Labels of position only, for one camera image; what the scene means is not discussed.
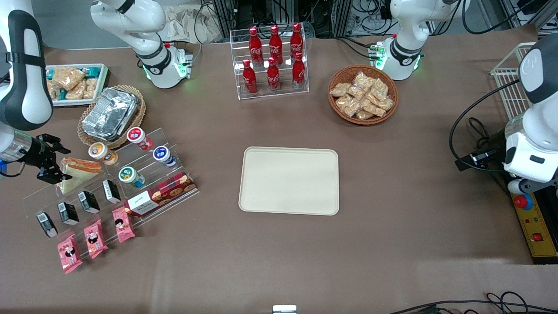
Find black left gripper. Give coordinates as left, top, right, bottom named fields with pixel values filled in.
left=455, top=129, right=509, bottom=171

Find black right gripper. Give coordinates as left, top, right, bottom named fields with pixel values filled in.
left=22, top=134, right=73, bottom=184

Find triangle sandwich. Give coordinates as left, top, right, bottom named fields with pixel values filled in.
left=58, top=157, right=102, bottom=195

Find beige rectangular tray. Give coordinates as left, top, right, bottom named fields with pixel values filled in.
left=239, top=147, right=340, bottom=216

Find clear acrylic stepped stand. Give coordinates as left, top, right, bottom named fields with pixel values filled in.
left=22, top=127, right=200, bottom=246

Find orange lid yogurt cup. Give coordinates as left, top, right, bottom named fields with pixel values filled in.
left=88, top=142, right=118, bottom=165

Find small black drink carton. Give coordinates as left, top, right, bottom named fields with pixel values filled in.
left=102, top=180, right=122, bottom=204
left=78, top=191, right=101, bottom=214
left=37, top=212, right=58, bottom=238
left=58, top=202, right=80, bottom=226

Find stacked aluminium foil containers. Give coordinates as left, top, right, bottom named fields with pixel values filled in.
left=82, top=87, right=139, bottom=141

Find green lid yogurt cup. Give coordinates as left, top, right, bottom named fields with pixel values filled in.
left=119, top=166, right=145, bottom=188

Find red lid yogurt cup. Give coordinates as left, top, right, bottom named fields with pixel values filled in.
left=127, top=127, right=153, bottom=151

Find pink snack packet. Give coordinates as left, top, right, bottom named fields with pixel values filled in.
left=57, top=234, right=83, bottom=274
left=112, top=207, right=136, bottom=243
left=84, top=219, right=108, bottom=259

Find yellow control box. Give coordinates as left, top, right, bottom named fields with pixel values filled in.
left=510, top=192, right=558, bottom=259

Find white rectangular snack bin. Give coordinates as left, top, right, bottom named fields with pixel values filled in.
left=45, top=64, right=109, bottom=107

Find light oval wicker basket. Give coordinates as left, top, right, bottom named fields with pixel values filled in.
left=78, top=85, right=146, bottom=150

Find blue lid yogurt cup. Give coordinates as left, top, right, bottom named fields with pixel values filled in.
left=153, top=146, right=177, bottom=168

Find red cookie box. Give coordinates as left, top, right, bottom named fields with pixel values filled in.
left=124, top=171, right=197, bottom=217

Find brown paper table cover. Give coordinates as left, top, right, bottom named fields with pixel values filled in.
left=0, top=24, right=558, bottom=314

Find round dark wicker basket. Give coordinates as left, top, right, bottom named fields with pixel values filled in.
left=328, top=65, right=399, bottom=126

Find crumpled beige cloth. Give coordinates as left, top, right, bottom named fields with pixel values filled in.
left=166, top=7, right=227, bottom=44

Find red cola bottle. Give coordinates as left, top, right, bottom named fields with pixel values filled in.
left=292, top=52, right=306, bottom=90
left=269, top=25, right=283, bottom=65
left=249, top=27, right=263, bottom=66
left=266, top=57, right=281, bottom=92
left=242, top=59, right=258, bottom=95
left=290, top=23, right=304, bottom=61

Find clear acrylic bottle rack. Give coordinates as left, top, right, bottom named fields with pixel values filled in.
left=230, top=24, right=309, bottom=101

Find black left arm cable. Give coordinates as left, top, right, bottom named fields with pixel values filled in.
left=449, top=78, right=521, bottom=173

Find looped black cable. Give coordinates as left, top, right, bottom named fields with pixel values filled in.
left=469, top=117, right=492, bottom=150

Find white wire basket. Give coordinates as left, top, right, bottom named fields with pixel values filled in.
left=490, top=42, right=538, bottom=122

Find black cables at table edge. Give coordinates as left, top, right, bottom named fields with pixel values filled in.
left=388, top=291, right=558, bottom=314

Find black arm base cable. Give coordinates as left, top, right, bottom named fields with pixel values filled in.
left=336, top=37, right=381, bottom=60

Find aluminium frame rack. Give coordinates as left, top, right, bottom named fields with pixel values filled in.
left=209, top=0, right=354, bottom=38

